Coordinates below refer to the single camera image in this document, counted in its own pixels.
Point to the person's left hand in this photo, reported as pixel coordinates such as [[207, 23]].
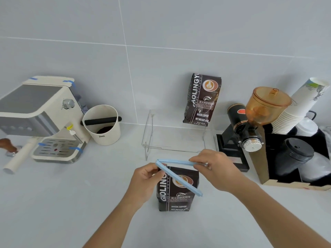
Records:
[[143, 182]]

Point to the person's right hand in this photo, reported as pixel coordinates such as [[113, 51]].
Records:
[[222, 173]]

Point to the person's left thumb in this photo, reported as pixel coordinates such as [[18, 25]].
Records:
[[159, 176]]

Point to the person's right thumb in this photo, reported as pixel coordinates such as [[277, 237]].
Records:
[[202, 167]]

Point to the light blue bag sealing clip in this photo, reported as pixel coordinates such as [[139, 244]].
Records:
[[181, 179]]

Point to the dark brown coffee bean bag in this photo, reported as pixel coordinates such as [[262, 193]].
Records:
[[178, 201], [203, 100]]

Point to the person's left forearm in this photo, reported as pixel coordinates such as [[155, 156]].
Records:
[[113, 224]]

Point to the person's right forearm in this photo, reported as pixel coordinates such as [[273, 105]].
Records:
[[281, 219]]

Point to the clear acrylic stand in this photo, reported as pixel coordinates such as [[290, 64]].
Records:
[[151, 131]]

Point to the black cardboard organizer box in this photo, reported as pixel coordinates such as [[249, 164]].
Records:
[[261, 162]]

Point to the black grinder with amber hopper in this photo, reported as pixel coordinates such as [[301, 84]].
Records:
[[240, 121]]

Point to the cream knock box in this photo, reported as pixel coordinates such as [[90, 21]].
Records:
[[103, 113]]

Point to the stack of black cup lids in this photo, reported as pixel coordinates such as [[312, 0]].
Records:
[[294, 154]]

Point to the stack of white paper cups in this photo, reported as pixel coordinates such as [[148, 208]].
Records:
[[297, 108]]

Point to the stack of white cup lids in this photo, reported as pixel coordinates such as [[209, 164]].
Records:
[[307, 127]]

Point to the cream espresso machine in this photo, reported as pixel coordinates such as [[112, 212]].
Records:
[[38, 105]]

